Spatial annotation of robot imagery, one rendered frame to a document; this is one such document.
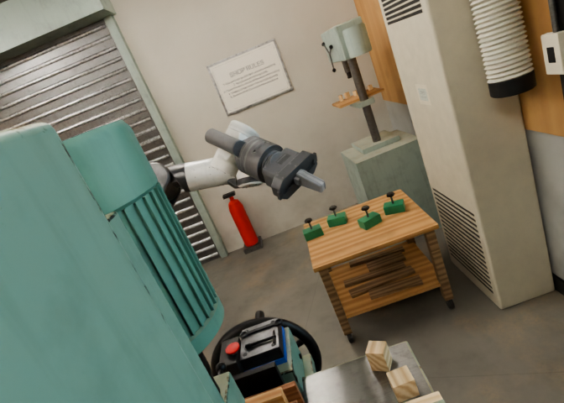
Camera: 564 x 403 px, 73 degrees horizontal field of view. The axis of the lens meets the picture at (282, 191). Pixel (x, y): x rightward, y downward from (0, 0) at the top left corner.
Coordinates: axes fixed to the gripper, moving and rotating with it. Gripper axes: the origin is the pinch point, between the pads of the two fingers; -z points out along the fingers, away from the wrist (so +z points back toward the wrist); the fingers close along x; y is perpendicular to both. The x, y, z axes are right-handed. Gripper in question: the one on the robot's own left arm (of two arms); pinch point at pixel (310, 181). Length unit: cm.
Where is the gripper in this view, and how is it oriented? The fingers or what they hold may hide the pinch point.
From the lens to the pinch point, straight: 76.7
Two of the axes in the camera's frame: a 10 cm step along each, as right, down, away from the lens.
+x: -6.4, 6.3, -4.4
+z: -7.4, -3.6, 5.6
